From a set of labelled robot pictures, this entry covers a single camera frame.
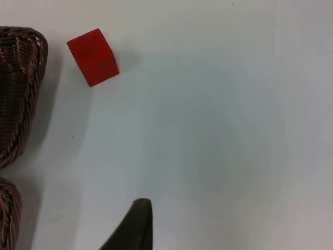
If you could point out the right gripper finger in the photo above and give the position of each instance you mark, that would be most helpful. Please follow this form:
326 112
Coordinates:
135 229

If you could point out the red cube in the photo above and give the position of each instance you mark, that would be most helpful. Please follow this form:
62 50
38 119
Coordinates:
93 58

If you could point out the dark brown wicker basket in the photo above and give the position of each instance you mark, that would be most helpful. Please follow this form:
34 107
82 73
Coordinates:
9 216
18 104

